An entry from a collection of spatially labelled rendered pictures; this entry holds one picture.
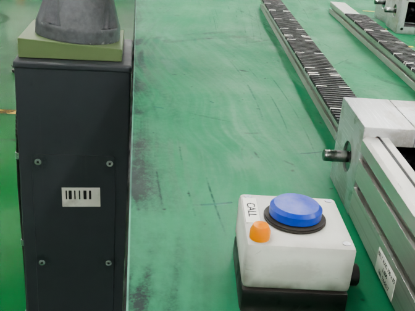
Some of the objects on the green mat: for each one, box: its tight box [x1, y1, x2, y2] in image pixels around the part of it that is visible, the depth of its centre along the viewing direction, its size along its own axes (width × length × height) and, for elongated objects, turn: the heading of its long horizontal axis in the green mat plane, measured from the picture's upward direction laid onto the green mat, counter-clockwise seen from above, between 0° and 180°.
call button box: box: [233, 194, 360, 311], centre depth 48 cm, size 8×10×6 cm
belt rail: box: [329, 1, 415, 91], centre depth 124 cm, size 96×4×3 cm, turn 172°
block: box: [322, 97, 415, 215], centre depth 63 cm, size 9×12×10 cm
